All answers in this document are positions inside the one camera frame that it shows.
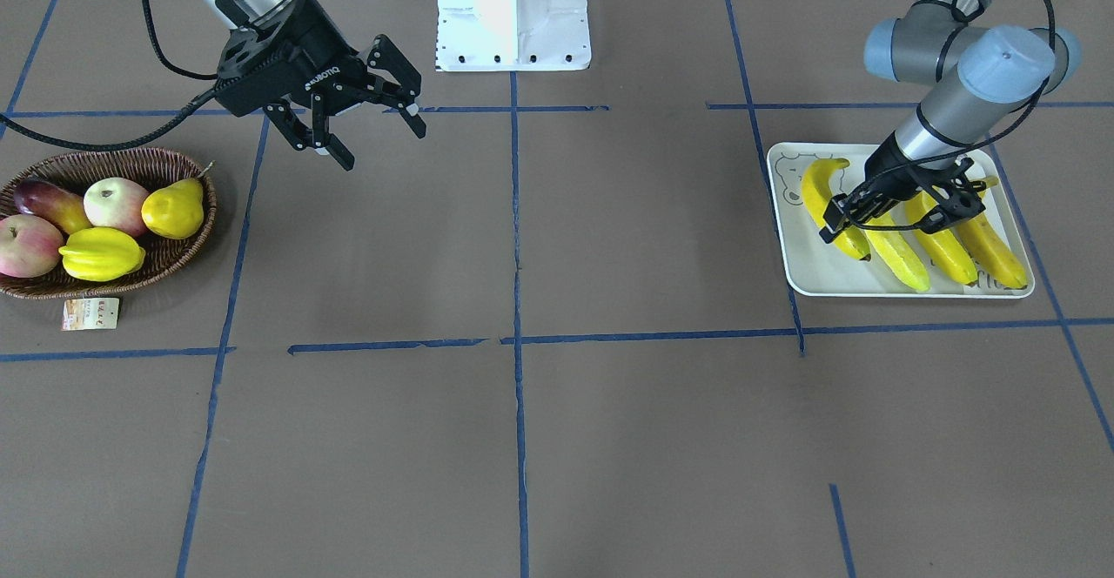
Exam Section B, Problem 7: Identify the brown wicker basket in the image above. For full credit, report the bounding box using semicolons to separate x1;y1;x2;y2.
1;147;218;300

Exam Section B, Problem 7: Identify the yellow banana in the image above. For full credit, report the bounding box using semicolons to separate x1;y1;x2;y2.
801;158;871;262
863;213;931;293
952;212;1030;290
903;192;978;287

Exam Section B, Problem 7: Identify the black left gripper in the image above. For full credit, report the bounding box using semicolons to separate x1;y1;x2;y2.
819;135;987;241

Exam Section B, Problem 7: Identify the white bear tray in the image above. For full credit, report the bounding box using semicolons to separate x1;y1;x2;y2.
768;143;1036;298

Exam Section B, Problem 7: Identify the pale green red apple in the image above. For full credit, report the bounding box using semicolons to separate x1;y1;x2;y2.
84;177;150;238

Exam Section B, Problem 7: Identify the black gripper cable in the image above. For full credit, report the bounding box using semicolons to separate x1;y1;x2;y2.
0;0;227;154

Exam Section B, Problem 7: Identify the yellow pear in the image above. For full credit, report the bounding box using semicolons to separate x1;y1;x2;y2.
141;163;212;241

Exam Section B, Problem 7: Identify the yellow starfruit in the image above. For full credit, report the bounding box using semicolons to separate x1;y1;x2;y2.
58;226;146;283

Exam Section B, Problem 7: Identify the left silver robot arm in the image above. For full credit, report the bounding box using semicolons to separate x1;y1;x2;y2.
819;0;1081;242

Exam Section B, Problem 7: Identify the paper price tag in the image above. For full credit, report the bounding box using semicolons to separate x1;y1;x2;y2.
61;298;123;332

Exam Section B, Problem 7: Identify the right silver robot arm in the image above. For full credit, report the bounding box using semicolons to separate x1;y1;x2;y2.
166;0;426;170

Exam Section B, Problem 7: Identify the dark purple plum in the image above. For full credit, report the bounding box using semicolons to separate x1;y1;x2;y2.
13;178;92;234

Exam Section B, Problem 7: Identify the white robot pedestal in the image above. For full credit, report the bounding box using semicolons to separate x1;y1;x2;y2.
434;0;593;71

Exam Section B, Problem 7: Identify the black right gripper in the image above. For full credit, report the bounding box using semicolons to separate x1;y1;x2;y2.
215;0;426;172

